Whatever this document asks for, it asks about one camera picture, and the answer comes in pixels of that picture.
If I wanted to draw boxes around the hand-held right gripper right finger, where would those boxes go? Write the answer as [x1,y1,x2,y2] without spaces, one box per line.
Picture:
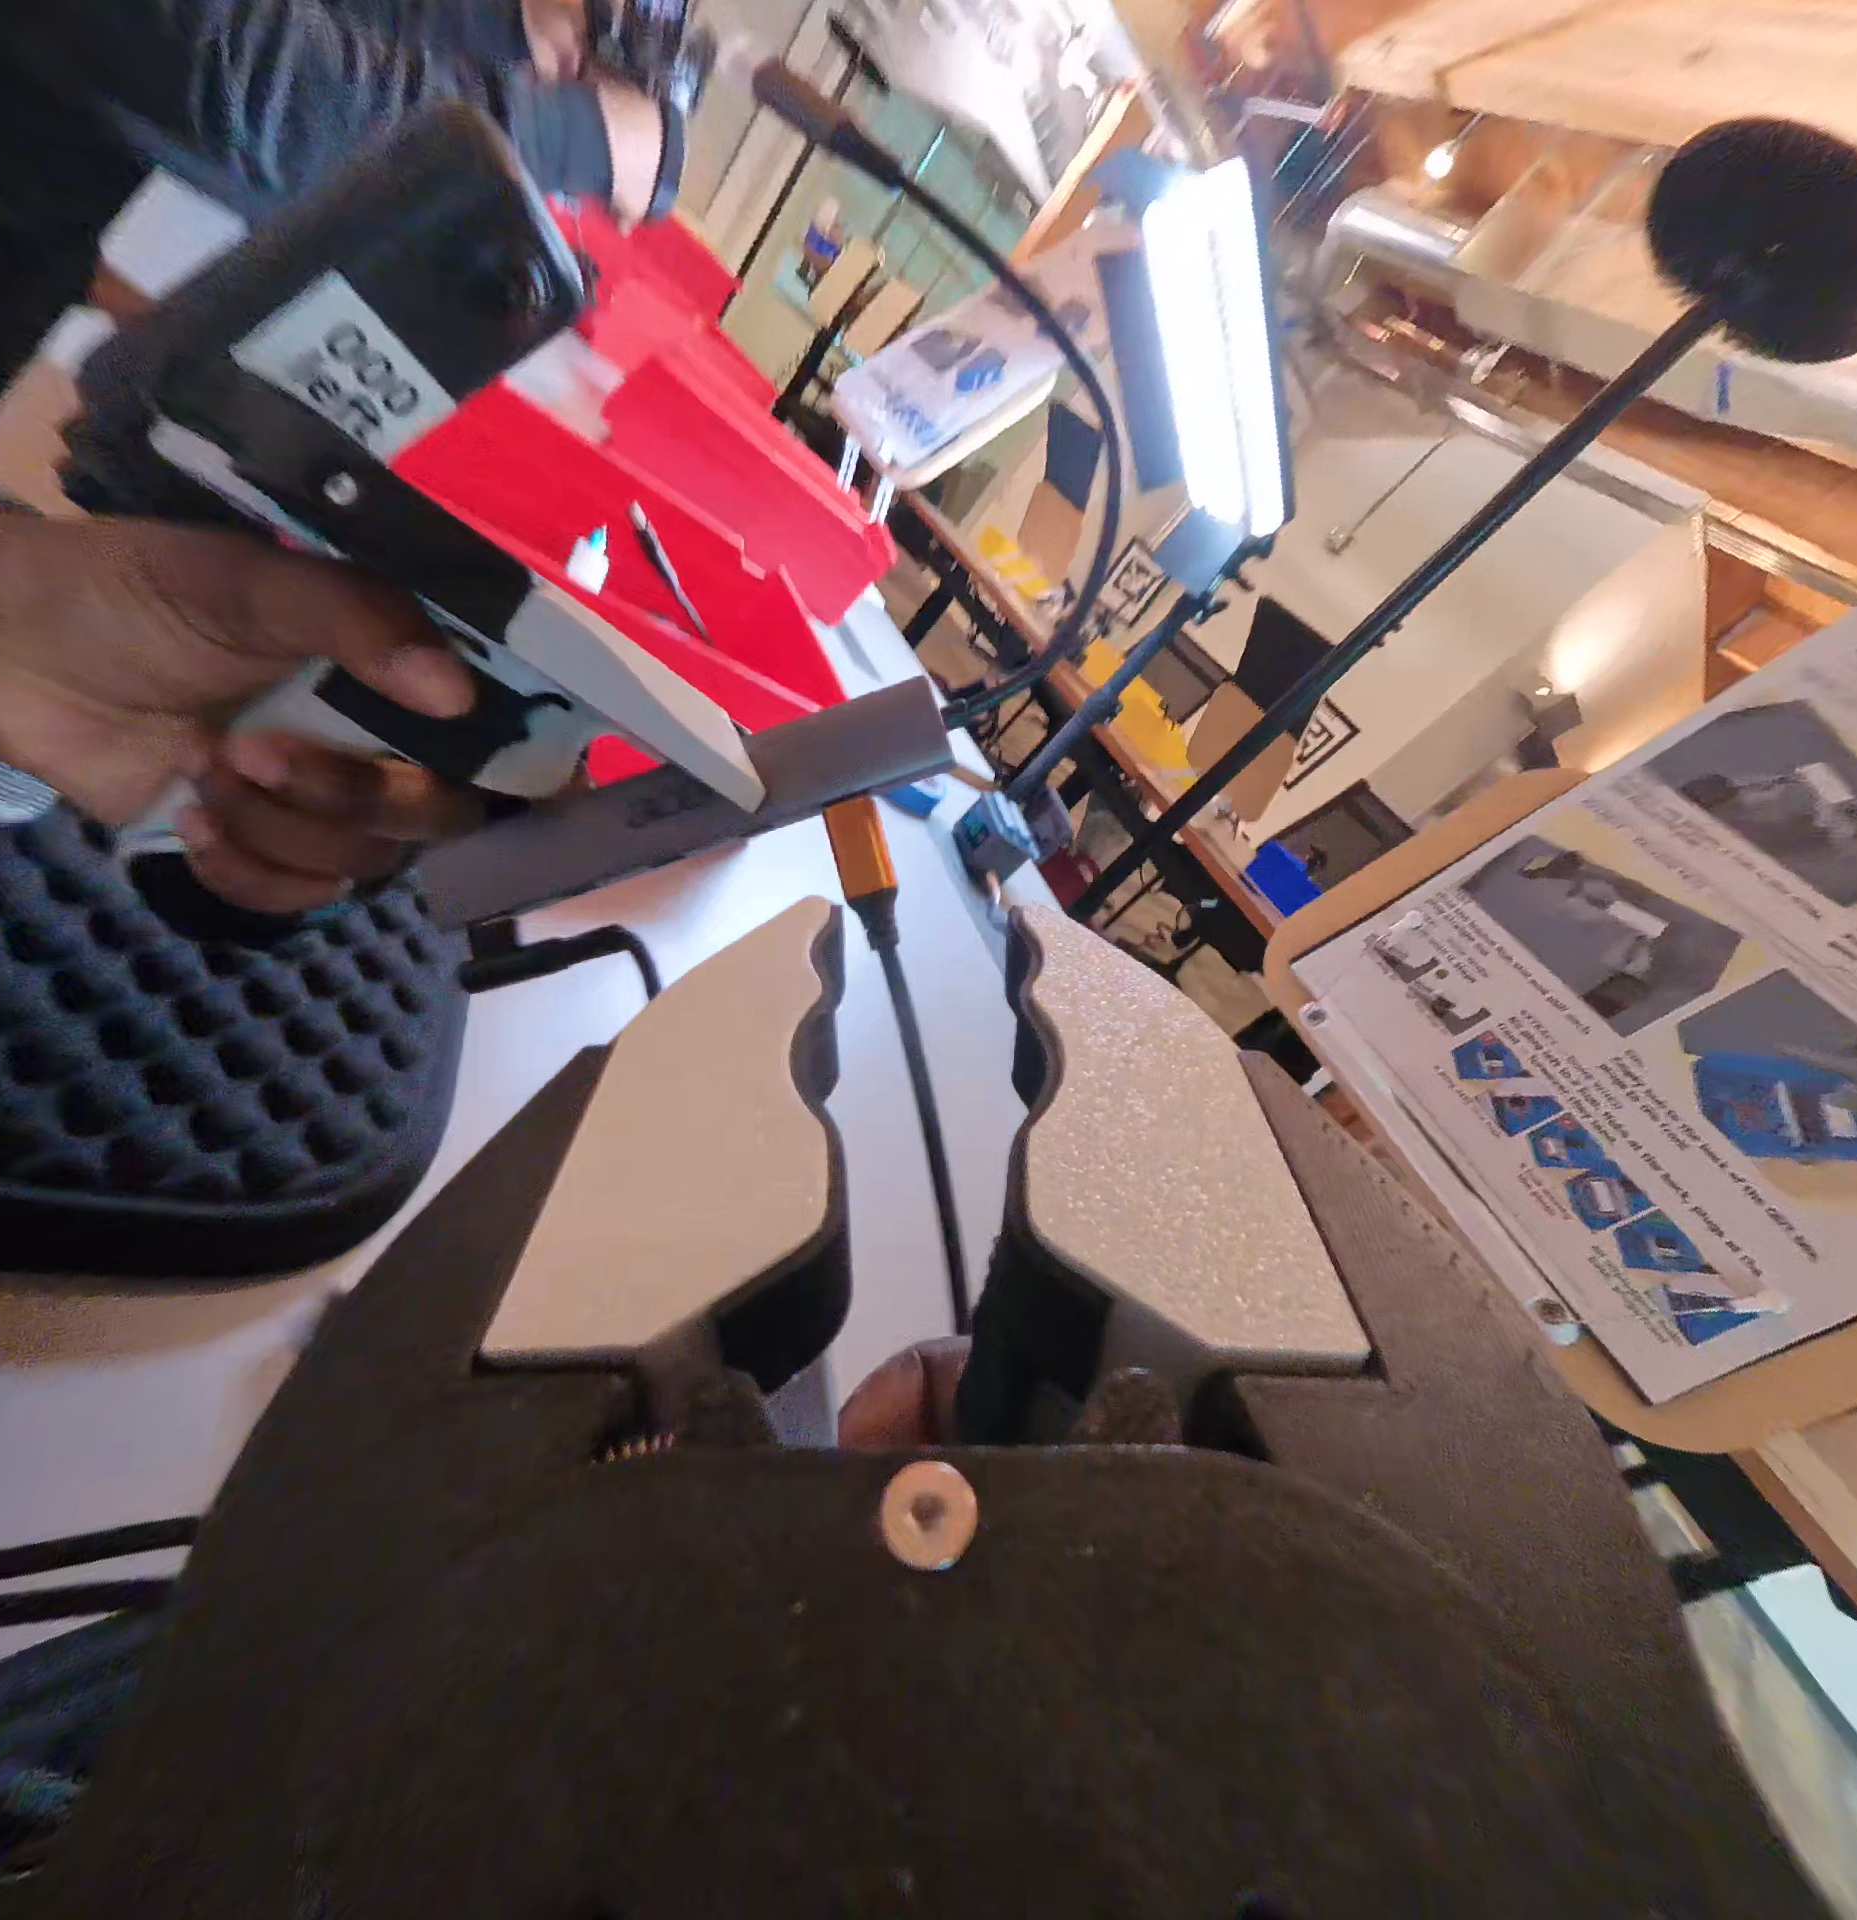
[962,904,1374,1446]

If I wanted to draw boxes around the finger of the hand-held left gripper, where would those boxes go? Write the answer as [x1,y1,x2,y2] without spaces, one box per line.
[505,575,766,814]

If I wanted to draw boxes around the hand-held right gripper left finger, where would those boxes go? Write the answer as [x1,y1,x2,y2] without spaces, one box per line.
[478,893,853,1391]

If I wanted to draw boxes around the grey usb hub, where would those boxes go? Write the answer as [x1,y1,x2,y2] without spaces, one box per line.
[411,674,954,1003]

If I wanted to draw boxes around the red plastic bin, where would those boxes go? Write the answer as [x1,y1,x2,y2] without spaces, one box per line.
[552,194,900,624]
[393,374,854,792]

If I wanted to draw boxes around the black braided cable orange plugs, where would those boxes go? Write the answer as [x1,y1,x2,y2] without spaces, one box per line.
[820,793,974,1339]

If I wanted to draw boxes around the person's right hand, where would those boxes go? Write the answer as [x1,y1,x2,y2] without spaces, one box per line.
[839,1338,973,1452]

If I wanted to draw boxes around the person's left hand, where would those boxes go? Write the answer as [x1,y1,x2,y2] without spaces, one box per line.
[0,505,486,918]

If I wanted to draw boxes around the small device with display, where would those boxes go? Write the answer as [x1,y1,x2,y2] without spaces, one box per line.
[951,792,1038,888]

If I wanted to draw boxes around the yellow storage bins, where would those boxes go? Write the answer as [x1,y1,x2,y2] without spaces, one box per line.
[1078,643,1214,782]

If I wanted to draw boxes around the light stand pole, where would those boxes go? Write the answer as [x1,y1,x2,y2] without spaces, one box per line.
[1003,532,1274,804]

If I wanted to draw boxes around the black foam pad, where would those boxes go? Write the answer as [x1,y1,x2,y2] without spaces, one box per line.
[0,802,475,1281]

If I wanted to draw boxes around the LED light panel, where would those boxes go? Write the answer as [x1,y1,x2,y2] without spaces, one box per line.
[1139,156,1292,542]

